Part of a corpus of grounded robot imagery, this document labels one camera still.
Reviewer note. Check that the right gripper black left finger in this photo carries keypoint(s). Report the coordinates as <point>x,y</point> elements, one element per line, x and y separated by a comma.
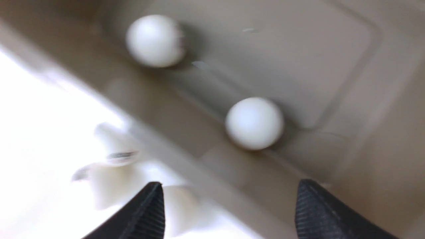
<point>143,217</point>

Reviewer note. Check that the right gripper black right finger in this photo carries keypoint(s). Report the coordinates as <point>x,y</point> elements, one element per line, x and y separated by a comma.
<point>321,215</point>

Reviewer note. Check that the plain white ball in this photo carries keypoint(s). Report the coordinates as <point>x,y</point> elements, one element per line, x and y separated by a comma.
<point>255,123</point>

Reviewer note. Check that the tan plastic bin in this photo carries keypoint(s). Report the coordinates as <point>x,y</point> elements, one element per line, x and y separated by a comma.
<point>348,76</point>

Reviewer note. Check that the white ball red black logo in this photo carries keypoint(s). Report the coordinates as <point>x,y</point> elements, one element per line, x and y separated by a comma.
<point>156,41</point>

